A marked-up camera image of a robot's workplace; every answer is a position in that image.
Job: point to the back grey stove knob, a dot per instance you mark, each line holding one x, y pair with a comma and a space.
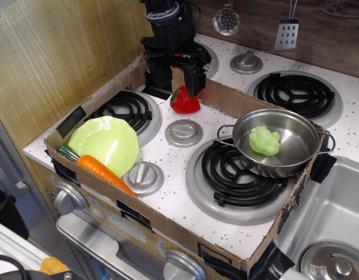
246, 64

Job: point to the oven door handle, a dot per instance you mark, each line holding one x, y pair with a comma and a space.
112, 252

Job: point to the red toy strawberry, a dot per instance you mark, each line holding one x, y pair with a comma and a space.
182, 103

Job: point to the light green plate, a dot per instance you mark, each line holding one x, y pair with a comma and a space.
108, 139

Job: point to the black equipment at left edge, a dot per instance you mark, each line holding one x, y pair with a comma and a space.
10, 216

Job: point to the hanging steel strainer ladle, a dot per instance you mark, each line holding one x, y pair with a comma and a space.
227, 19

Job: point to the front left black burner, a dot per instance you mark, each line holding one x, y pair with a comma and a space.
138, 109

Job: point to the hanging steel spatula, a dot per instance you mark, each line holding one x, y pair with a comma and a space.
287, 33

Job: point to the steel sink basin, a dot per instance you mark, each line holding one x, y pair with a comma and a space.
327, 211

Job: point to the orange cloth scrap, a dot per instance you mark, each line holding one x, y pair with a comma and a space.
52, 266

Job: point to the sink drain strainer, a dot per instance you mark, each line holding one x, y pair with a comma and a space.
329, 259

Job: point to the black burner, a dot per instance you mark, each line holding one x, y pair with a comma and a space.
138, 109
303, 93
214, 64
224, 189

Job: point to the back right black burner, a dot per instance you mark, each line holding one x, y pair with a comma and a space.
303, 93

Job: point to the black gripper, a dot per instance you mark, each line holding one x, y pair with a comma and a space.
176, 37

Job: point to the back left black burner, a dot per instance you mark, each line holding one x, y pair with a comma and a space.
214, 64

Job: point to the centre grey stove knob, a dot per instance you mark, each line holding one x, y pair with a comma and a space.
183, 133

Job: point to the oven clock display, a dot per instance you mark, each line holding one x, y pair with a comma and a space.
126, 226

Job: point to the front right black burner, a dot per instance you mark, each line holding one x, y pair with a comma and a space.
224, 189

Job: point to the steel pot with handles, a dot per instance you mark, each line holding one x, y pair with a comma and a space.
300, 142

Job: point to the right oven dial knob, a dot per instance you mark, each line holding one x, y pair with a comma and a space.
180, 266

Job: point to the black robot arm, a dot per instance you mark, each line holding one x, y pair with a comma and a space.
167, 11

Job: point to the cardboard fence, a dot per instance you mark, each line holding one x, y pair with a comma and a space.
170, 214

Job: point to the orange toy carrot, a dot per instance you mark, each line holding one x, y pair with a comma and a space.
94, 166

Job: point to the left oven dial knob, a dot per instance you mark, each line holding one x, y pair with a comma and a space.
68, 199

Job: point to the red yellow toy fruit half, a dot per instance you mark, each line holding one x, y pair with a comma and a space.
178, 61

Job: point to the front grey stove knob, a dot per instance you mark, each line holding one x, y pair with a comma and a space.
144, 179

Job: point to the oven dial knob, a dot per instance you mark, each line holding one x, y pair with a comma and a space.
180, 266
68, 199

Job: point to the grey stove knob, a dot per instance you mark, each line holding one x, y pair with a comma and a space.
183, 133
144, 179
246, 64

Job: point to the green toy vegetable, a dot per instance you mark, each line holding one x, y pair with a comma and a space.
265, 142

